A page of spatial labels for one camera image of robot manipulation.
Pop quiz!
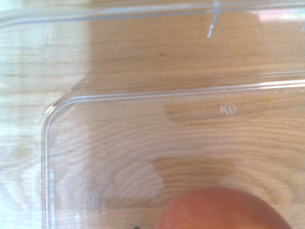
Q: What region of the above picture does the red apple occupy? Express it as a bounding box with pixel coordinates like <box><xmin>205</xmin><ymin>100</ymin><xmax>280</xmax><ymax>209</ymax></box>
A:
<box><xmin>153</xmin><ymin>186</ymin><xmax>293</xmax><ymax>229</ymax></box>

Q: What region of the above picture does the clear plastic rectangular container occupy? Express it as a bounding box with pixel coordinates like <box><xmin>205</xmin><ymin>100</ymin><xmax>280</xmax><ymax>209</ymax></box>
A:
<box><xmin>0</xmin><ymin>0</ymin><xmax>305</xmax><ymax>229</ymax></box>

